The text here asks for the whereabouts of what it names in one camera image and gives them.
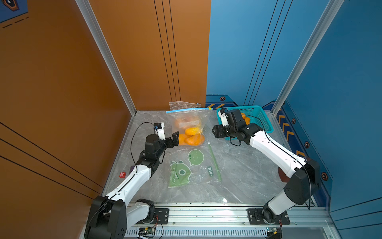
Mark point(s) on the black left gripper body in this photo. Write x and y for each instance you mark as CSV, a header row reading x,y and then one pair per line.
x,y
163,145

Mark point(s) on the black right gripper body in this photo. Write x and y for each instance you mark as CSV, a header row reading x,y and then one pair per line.
x,y
225,131

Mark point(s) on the orange mango top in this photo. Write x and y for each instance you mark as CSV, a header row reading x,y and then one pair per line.
x,y
247,119

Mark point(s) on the green printed zip bag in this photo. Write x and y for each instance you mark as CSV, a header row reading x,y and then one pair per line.
x,y
180,174

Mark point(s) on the blue zipper clear bag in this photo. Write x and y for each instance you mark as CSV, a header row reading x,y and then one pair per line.
x,y
202,113

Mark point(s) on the clear zip-top bag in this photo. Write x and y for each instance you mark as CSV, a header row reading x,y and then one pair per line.
x,y
180,105

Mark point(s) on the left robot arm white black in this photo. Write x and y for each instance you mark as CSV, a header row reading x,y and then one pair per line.
x,y
111,215

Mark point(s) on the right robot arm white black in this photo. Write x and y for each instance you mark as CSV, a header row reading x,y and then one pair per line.
x,y
303,175

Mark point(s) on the clear labelled zip bag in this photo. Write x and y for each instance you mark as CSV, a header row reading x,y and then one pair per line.
x,y
203,165

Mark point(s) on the teal plastic basket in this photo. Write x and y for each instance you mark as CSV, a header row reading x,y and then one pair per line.
x,y
256,114

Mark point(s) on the red small object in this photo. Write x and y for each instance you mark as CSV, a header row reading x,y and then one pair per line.
x,y
122,174

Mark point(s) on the brown wedge stand clear plate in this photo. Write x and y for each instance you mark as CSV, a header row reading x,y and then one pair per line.
x,y
283,177

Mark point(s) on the green circuit board left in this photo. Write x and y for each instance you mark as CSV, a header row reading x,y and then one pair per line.
x,y
146,233

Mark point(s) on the right circuit board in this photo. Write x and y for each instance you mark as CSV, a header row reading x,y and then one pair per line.
x,y
274,233

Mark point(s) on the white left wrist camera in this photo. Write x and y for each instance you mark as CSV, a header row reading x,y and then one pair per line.
x,y
159,130

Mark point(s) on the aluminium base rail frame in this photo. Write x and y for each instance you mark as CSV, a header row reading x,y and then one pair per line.
x,y
230,221

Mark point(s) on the aluminium corner post right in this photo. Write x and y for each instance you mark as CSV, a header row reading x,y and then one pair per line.
x,y
314,40

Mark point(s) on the aluminium corner post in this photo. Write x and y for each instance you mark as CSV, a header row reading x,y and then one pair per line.
x,y
96,31
314,40

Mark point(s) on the aluminium corner post left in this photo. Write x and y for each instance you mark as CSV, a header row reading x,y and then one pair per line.
x,y
96,31

